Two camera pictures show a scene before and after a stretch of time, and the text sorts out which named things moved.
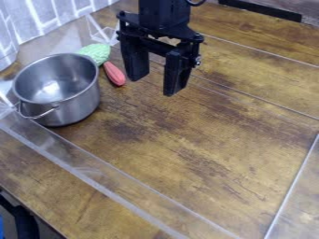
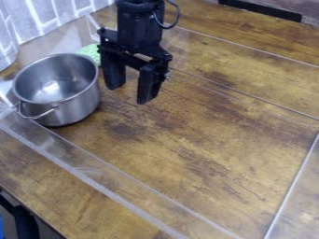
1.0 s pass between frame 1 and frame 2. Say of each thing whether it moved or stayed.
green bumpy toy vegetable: stayed
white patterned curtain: stayed
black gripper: moved
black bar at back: stayed
